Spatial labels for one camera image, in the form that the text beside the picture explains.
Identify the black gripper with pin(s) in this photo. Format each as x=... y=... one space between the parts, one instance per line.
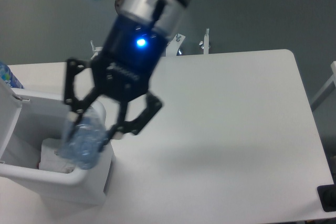
x=121 y=71

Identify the clear crushed plastic bottle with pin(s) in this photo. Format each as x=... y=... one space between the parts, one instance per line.
x=80 y=143

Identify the white paper bag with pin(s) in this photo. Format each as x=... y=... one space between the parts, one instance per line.
x=51 y=161

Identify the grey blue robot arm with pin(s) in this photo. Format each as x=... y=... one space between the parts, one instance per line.
x=162 y=17

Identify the white trash can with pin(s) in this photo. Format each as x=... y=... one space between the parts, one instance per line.
x=43 y=117

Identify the blue labelled bottle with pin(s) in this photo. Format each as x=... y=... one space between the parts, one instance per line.
x=9 y=78

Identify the black device at edge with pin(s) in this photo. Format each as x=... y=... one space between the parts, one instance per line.
x=327 y=197

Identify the white frame at right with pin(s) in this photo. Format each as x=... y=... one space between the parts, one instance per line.
x=327 y=88

